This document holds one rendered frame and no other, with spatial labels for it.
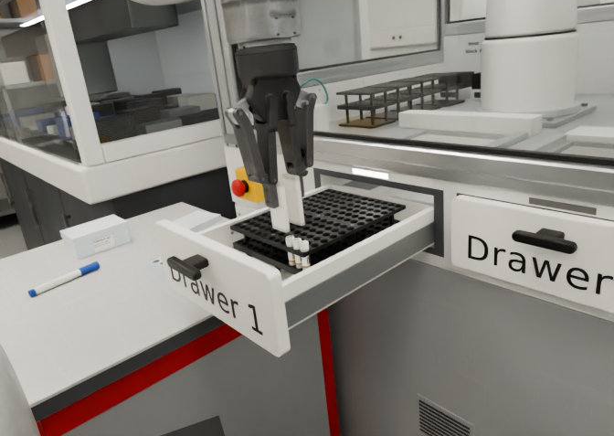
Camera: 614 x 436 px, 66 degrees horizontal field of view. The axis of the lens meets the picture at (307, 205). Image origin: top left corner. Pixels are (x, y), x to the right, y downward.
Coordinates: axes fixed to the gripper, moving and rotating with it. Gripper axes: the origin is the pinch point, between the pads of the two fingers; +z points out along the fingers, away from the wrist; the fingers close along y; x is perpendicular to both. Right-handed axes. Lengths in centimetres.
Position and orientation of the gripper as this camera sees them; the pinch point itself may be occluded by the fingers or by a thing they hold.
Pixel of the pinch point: (285, 203)
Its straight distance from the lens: 63.3
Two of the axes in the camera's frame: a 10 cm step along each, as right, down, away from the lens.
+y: 7.4, -3.0, 6.1
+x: -6.7, -1.8, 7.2
